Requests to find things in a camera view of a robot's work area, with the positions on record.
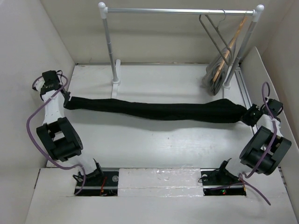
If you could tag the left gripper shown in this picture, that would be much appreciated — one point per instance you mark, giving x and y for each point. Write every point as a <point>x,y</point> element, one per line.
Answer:
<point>67,97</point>

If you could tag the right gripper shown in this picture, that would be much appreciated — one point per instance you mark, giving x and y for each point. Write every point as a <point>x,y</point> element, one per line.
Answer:
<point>245,116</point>

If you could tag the black trousers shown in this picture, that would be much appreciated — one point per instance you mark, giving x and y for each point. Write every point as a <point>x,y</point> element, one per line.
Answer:
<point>219,111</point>

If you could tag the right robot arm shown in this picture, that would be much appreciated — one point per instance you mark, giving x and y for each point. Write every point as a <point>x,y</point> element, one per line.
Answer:
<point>267,147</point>

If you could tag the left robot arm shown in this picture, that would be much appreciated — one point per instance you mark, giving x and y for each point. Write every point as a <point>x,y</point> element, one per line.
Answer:
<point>59,138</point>

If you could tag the wooden hanger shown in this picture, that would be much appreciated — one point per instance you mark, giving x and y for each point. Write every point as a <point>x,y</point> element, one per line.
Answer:
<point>229,48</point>

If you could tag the silver clothes rack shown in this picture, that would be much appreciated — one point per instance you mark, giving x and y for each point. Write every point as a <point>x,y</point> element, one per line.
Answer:
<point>156,48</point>

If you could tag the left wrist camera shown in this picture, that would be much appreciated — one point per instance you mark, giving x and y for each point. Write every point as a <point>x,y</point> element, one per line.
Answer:
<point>50,78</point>

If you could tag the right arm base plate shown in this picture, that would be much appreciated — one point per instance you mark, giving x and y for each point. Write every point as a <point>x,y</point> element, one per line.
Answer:
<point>217,182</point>

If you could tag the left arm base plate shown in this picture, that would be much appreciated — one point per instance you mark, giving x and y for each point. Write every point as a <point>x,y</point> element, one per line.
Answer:
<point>101,185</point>

